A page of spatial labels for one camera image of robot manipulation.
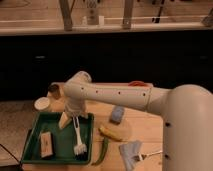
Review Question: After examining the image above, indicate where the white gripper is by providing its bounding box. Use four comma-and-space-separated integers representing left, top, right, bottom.
59, 98, 89, 129

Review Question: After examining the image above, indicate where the white dish brush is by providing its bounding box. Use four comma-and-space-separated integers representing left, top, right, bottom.
73, 117, 87, 156

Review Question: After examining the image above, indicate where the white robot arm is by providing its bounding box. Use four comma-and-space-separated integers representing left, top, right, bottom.
63, 71, 213, 171

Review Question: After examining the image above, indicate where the wooden block brush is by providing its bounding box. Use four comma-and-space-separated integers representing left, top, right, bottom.
40, 132, 53, 158

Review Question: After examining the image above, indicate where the yellow banana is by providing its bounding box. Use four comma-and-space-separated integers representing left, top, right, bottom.
99, 125, 122, 141

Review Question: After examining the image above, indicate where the white round cup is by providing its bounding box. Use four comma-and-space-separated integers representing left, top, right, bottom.
34, 97, 50, 111

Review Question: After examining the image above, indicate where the brown round object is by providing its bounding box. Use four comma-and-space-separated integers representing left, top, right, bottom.
48, 84, 62, 100

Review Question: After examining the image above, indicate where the green bean pod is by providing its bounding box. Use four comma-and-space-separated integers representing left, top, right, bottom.
92, 137, 109, 166

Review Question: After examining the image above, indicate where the blue sponge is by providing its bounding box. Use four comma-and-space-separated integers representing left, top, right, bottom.
110, 106, 125, 124

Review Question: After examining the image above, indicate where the grey blue cloth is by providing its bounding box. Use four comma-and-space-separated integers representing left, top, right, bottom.
119, 140, 142, 171

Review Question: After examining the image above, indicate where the red bowl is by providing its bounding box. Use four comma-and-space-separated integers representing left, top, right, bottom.
128, 81, 149, 87

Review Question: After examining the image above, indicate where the metal fork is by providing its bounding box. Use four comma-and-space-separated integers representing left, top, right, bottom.
133, 150, 162, 162

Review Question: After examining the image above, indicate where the black cable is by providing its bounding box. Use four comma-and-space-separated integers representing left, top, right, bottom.
0, 143, 23, 168

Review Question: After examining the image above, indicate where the metal frame leg left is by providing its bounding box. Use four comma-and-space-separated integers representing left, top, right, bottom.
59, 0, 73, 31

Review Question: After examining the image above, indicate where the metal frame leg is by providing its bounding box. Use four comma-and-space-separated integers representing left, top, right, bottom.
122, 0, 134, 29
59, 0, 73, 31

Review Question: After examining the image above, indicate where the metal frame leg right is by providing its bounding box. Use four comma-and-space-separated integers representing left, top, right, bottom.
122, 0, 134, 29

